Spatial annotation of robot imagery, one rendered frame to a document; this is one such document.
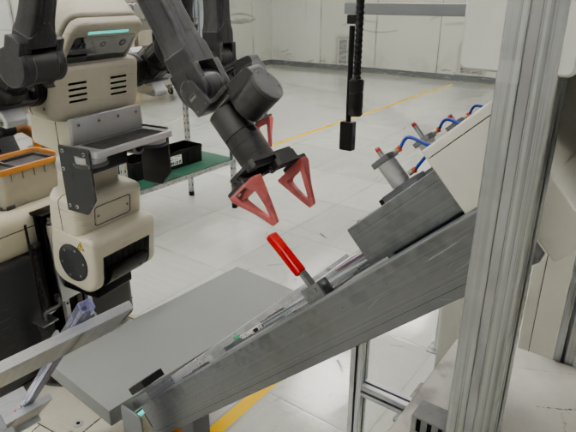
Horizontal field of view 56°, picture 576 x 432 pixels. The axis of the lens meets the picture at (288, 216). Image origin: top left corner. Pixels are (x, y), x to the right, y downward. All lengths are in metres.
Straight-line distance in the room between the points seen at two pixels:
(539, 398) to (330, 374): 1.10
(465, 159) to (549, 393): 0.83
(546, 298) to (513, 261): 1.71
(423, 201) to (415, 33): 9.60
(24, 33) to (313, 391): 1.52
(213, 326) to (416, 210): 0.91
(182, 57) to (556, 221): 0.60
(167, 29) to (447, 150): 0.54
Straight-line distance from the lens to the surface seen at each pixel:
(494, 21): 0.41
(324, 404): 2.05
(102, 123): 1.38
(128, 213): 1.52
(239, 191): 0.81
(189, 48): 0.88
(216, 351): 1.07
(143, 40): 7.49
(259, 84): 0.82
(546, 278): 2.11
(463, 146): 0.49
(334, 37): 10.88
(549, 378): 1.29
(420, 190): 0.54
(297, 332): 0.64
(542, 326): 2.20
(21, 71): 1.14
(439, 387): 1.19
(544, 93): 0.40
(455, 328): 1.82
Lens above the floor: 1.36
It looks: 22 degrees down
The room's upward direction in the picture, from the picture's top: straight up
